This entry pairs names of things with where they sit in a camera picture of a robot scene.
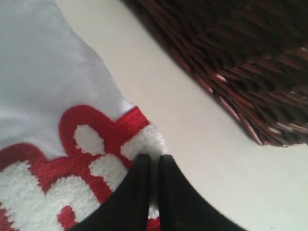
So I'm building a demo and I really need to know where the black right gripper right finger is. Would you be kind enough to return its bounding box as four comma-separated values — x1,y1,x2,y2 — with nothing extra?
158,154,245,231

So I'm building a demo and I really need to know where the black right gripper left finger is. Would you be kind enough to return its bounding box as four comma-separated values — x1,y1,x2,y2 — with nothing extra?
72,154,151,231

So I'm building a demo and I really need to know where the white t-shirt red lettering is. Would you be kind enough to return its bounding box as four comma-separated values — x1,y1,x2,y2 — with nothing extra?
0,0,166,231

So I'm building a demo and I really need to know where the dark brown wicker basket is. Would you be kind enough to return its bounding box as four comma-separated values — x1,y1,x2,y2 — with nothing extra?
125,0,308,146

